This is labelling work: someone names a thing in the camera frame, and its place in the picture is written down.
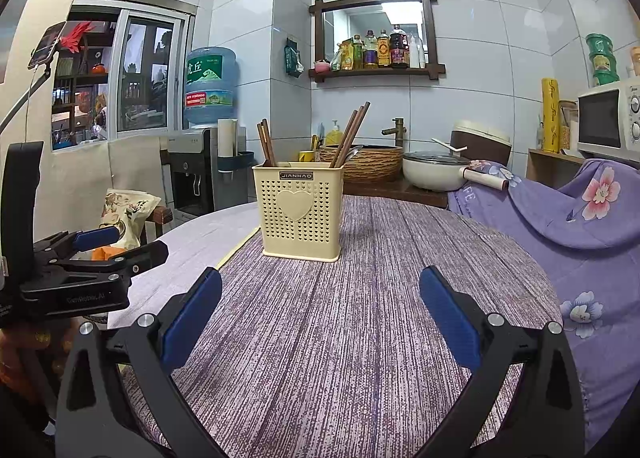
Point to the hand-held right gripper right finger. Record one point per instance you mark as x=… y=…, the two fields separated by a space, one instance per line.
x=450 y=318

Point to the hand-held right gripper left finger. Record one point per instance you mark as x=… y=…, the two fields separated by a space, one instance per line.
x=192 y=318

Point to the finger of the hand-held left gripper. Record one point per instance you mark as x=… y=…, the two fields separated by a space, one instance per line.
x=140 y=255
x=95 y=238

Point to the cream plastic utensil holder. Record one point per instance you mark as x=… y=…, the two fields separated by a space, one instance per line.
x=300 y=228

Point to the metal spoon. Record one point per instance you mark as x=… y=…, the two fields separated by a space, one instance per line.
x=355 y=152

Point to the brown wooden chopstick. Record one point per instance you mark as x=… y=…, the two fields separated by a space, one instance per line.
x=363 y=113
x=353 y=128
x=344 y=138

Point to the person's left hand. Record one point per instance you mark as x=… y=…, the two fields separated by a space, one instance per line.
x=30 y=353

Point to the printed snack bag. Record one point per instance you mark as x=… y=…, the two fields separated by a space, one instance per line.
x=127 y=213

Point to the dark wooden stool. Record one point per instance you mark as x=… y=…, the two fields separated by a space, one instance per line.
x=161 y=215

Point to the pale lilac tablecloth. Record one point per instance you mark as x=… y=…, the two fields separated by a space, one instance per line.
x=200 y=243

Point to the grey water dispenser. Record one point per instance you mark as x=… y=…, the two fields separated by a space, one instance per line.
x=192 y=173

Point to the purple striped tablecloth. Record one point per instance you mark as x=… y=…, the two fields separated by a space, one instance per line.
x=325 y=338

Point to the dark wooden counter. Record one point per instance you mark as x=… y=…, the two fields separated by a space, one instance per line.
x=395 y=195

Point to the blue roll holder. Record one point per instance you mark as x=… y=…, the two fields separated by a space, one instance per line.
x=237 y=162

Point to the purple floral blanket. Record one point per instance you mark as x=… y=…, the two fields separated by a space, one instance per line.
x=575 y=248

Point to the white lidded pan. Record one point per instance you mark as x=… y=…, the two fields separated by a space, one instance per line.
x=430 y=173

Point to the sliding window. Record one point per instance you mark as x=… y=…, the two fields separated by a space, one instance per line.
x=145 y=78

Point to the woven wicker basin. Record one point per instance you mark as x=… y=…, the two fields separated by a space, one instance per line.
x=375 y=166

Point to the mounted phone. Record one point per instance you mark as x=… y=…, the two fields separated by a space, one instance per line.
x=47 y=46

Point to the white ladle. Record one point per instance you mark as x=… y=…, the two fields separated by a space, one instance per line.
x=447 y=143

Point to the light wooden cabinet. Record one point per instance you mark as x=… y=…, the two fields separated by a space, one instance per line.
x=550 y=171

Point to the brown white rice cooker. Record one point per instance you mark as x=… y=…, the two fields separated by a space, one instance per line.
x=485 y=141

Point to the bronze faucet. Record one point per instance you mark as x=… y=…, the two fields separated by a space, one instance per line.
x=398 y=133

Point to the yellow cup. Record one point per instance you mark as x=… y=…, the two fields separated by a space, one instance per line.
x=306 y=156

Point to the red artificial flower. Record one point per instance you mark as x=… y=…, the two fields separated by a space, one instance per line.
x=77 y=33

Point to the yellow soap pump bottle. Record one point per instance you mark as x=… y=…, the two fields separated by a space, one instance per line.
x=333 y=136

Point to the yellow patterned roll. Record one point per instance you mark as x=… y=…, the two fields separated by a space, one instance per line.
x=550 y=118

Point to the white microwave oven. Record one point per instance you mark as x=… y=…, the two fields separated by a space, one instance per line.
x=600 y=123

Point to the green hanging packet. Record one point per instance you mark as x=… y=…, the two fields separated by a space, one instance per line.
x=293 y=58

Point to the pink bowl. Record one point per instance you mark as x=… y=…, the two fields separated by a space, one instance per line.
x=321 y=67

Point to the white plastic bottle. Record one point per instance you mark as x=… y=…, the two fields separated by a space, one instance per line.
x=416 y=56

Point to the dark soy sauce bottle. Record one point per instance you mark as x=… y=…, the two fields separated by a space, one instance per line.
x=399 y=51

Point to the orange label sauce bottle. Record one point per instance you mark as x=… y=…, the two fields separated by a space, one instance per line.
x=383 y=52

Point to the dark capped sauce bottle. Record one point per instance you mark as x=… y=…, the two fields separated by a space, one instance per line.
x=371 y=53

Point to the yellow green oil bottle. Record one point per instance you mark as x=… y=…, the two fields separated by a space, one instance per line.
x=358 y=54

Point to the yellow seasoning pouch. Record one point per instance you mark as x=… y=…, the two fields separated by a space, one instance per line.
x=345 y=57

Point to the green instant noodle bowl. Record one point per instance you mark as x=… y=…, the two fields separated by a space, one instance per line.
x=603 y=62
x=606 y=78
x=600 y=43

